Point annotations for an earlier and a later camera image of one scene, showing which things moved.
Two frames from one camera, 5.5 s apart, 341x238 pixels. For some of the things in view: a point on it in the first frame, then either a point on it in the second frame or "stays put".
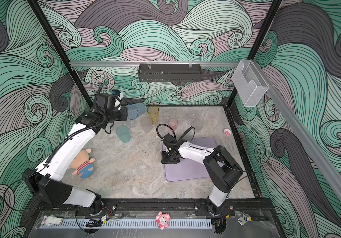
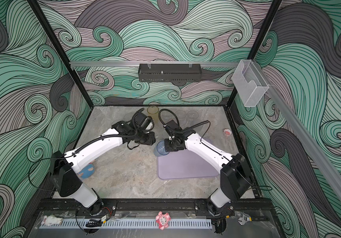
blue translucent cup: (135, 110) -> (160, 149)
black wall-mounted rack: (172, 73) stays put
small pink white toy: (227, 132) stays put
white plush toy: (51, 219) stays put
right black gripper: (164, 160) -> (167, 147)
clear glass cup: (198, 124) -> (192, 116)
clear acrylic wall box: (249, 83) stays put
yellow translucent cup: (153, 112) stays put
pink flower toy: (162, 219) stays put
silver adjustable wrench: (244, 219) stays put
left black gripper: (123, 111) -> (151, 141)
